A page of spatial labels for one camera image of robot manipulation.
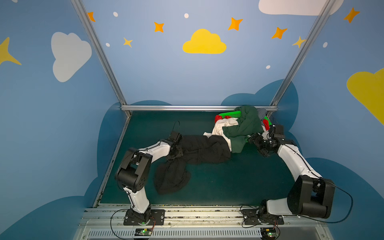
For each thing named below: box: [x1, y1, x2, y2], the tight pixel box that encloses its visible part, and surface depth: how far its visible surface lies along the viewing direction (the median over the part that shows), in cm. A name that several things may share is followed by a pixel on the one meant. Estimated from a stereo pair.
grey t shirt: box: [257, 108, 268, 121], surface depth 112 cm
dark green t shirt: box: [222, 105, 264, 153], surface depth 104 cm
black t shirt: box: [153, 133, 231, 195], surface depth 95 cm
